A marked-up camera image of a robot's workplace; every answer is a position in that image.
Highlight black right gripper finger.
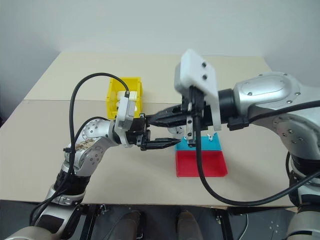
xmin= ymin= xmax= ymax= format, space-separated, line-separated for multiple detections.
xmin=157 ymin=104 xmax=189 ymax=119
xmin=164 ymin=116 xmax=189 ymax=128

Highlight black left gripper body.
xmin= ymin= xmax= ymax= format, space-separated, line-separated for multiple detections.
xmin=124 ymin=113 xmax=152 ymax=152

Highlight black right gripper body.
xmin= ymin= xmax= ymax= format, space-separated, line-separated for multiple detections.
xmin=180 ymin=86 xmax=214 ymax=148

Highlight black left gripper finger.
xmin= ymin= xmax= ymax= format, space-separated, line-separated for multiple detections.
xmin=146 ymin=113 xmax=167 ymax=127
xmin=144 ymin=137 xmax=182 ymax=151

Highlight yellow plastic bin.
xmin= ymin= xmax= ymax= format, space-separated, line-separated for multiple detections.
xmin=105 ymin=76 xmax=144 ymax=120

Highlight blue and red tray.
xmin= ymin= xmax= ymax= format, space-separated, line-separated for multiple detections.
xmin=174 ymin=132 xmax=229 ymax=178

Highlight dark grey floor plate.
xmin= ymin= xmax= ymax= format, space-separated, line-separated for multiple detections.
xmin=0 ymin=199 xmax=41 ymax=230
xmin=228 ymin=206 xmax=294 ymax=240

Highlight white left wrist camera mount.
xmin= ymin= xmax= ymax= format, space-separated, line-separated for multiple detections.
xmin=114 ymin=91 xmax=139 ymax=149

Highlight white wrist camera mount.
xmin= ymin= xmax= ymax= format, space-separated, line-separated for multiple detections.
xmin=114 ymin=91 xmax=139 ymax=149
xmin=174 ymin=48 xmax=223 ymax=131

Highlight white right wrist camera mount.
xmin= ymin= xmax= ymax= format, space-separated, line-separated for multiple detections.
xmin=174 ymin=48 xmax=223 ymax=131

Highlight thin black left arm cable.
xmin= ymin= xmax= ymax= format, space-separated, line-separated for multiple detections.
xmin=73 ymin=116 xmax=112 ymax=151

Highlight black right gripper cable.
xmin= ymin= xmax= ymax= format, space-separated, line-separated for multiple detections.
xmin=227 ymin=99 xmax=320 ymax=131

